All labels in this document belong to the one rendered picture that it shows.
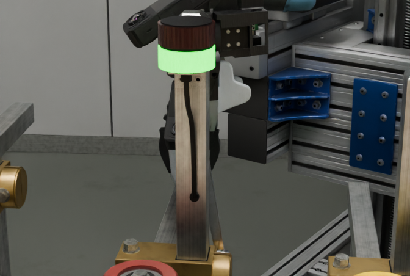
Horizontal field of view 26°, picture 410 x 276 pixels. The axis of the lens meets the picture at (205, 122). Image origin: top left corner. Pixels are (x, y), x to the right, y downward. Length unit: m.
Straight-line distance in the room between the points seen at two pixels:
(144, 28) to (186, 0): 0.06
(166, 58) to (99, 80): 2.86
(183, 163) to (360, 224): 0.30
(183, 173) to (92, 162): 2.78
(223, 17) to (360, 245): 0.34
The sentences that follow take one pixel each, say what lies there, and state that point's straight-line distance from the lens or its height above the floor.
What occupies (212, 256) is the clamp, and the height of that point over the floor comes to 0.87.
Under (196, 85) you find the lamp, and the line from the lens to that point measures 0.97.
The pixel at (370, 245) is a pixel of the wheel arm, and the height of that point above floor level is 0.85.
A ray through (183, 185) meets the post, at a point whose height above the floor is 0.96.
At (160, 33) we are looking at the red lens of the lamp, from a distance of 0.91.
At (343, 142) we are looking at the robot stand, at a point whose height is 0.77.
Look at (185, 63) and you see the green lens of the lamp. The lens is 0.91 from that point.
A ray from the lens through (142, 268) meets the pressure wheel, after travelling 0.96.
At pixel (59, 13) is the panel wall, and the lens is 3.74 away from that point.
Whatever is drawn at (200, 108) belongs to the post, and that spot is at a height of 1.06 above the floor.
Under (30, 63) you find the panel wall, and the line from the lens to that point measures 3.82.
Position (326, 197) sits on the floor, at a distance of 3.44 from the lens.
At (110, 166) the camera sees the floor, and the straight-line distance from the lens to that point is 3.73.
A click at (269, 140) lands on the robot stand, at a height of 0.77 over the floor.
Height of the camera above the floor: 1.35
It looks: 19 degrees down
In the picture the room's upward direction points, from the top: straight up
